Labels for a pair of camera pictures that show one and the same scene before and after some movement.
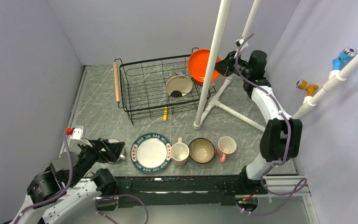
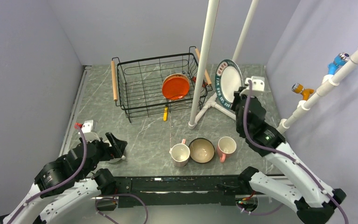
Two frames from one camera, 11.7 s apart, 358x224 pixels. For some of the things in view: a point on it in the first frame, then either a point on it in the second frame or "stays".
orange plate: [197, 65] → [175, 86]
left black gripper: [112, 152] stays
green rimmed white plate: [150, 152] → [228, 79]
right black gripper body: [231, 62] → [236, 106]
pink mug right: [226, 145] stays
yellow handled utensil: [165, 113] stays
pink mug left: [179, 152] stays
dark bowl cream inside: [201, 150] stays
